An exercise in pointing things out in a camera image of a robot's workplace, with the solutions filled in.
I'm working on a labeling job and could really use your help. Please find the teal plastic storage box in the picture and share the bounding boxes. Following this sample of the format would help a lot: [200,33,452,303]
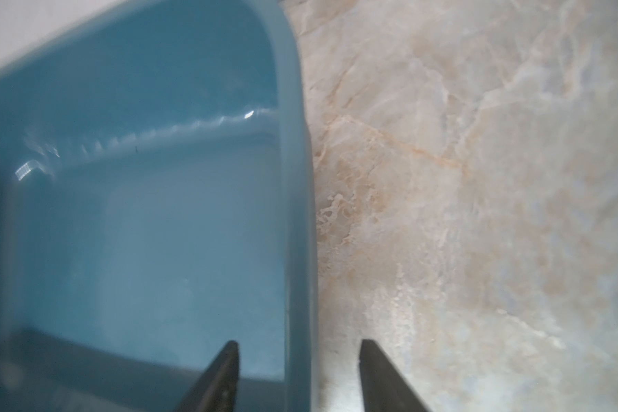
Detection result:
[0,1,318,411]

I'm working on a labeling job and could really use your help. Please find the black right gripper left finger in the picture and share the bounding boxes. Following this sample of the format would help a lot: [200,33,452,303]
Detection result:
[175,340,240,412]

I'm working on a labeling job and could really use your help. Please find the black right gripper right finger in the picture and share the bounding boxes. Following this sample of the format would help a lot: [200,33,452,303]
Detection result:
[359,339,429,412]

